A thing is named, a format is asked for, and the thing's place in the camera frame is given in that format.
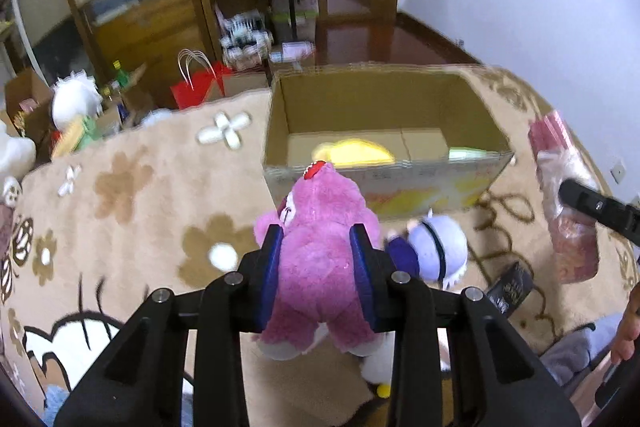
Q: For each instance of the white fluffy plush toy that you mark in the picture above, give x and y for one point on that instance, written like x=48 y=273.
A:
x=75 y=99

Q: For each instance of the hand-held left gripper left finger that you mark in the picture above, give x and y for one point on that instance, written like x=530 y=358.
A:
x=272 y=267

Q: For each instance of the light blue cloth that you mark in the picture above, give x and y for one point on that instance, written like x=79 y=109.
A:
x=55 y=402

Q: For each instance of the beige flower printed blanket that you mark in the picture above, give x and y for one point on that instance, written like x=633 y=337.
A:
x=150 y=217

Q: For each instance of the red paper bag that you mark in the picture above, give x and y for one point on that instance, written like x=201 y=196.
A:
x=200 y=89

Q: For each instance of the purple and white plush toy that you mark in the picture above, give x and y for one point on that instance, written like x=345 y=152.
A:
x=442 y=247

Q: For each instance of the large white plush toy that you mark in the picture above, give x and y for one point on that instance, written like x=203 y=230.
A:
x=15 y=152

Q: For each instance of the white wall socket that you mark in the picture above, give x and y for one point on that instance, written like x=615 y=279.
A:
x=620 y=169

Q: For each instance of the brown open cardboard box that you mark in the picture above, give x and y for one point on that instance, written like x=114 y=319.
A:
x=27 y=99

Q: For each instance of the light green soft item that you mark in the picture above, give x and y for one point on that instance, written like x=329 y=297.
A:
x=472 y=154

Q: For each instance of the grey cloth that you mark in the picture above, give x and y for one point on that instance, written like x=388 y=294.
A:
x=575 y=349

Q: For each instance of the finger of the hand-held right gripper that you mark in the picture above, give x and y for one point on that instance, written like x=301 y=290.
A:
x=600 y=209

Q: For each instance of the pink plush toy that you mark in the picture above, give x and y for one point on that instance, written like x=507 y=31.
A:
x=320 y=267

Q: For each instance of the small black packet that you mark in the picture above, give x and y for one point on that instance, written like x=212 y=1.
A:
x=510 y=292

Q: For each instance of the person's leg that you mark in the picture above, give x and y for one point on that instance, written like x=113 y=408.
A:
x=627 y=332

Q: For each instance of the green and yellow plush toy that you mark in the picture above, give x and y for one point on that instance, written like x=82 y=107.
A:
x=75 y=137

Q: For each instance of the white plush toy yellow spot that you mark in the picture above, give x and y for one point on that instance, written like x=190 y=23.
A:
x=377 y=364

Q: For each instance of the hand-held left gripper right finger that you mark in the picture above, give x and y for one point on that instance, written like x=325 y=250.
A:
x=361 y=267

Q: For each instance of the row of small bottles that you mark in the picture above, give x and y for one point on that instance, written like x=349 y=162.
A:
x=245 y=39

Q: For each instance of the green glass bottle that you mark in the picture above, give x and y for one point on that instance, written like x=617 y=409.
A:
x=119 y=74

